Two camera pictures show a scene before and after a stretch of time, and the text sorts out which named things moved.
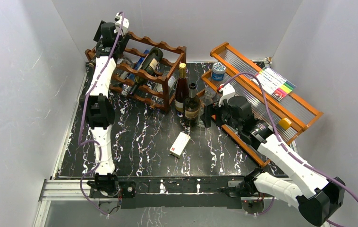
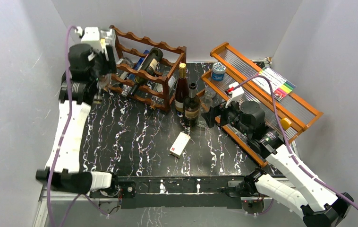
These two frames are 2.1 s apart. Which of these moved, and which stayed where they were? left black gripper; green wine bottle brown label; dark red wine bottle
Moved: left black gripper
Stayed: dark red wine bottle; green wine bottle brown label
